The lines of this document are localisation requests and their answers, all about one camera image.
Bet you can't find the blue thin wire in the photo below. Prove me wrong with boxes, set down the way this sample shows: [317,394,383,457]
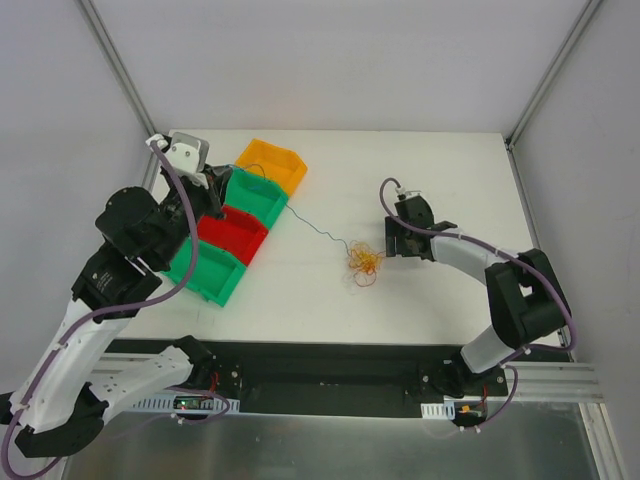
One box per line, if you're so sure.
[227,162,351,254]

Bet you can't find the yellow orange wires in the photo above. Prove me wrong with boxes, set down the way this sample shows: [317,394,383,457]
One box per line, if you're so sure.
[342,239,387,294]

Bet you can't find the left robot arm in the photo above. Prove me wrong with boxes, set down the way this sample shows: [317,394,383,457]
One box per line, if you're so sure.
[1,165,233,458]

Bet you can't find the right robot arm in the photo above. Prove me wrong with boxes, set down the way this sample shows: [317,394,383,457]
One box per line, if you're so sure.
[385,191,570,398]

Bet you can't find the upper green plastic bin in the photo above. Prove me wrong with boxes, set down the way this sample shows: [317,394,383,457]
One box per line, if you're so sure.
[225,169,289,230]

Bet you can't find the green plastic bin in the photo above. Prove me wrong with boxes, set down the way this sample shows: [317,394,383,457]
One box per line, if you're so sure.
[164,238,246,307]
[225,169,289,230]

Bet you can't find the red plastic bin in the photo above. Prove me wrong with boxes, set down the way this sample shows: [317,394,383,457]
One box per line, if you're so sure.
[197,205,269,266]

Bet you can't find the orange plastic bin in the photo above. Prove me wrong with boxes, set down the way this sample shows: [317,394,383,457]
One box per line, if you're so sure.
[235,139,308,197]

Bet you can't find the lower green plastic bin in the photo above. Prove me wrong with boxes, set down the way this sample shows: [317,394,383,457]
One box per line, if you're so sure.
[164,238,246,307]

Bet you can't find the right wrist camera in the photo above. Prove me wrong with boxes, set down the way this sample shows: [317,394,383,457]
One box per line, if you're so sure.
[395,186,422,201]

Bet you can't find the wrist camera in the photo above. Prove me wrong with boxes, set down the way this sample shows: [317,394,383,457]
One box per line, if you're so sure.
[146,132,209,176]
[395,186,422,201]

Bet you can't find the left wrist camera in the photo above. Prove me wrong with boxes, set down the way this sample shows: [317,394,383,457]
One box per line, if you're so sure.
[146,132,209,176]

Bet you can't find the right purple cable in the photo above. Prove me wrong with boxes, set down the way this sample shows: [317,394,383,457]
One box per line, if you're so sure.
[378,177,579,434]

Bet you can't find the right white cable duct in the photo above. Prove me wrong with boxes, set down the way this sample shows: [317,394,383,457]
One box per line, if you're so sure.
[420,401,456,421]

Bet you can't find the white cable duct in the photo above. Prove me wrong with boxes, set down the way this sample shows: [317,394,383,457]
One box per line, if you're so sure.
[129,392,240,415]
[420,401,456,421]

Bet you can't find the left aluminium frame post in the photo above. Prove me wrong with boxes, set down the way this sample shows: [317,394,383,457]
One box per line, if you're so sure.
[75,0,160,136]

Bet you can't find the aluminium frame post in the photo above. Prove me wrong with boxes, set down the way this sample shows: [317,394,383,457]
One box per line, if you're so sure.
[505,0,606,151]
[75,0,160,136]

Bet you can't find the aluminium rail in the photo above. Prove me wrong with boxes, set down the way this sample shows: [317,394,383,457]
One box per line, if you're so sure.
[504,363,604,401]

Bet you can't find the left white cable duct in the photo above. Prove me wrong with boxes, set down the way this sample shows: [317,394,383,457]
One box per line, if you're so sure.
[129,392,240,415]

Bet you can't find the right aluminium frame post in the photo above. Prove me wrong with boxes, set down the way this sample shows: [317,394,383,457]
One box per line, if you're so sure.
[505,0,606,151]

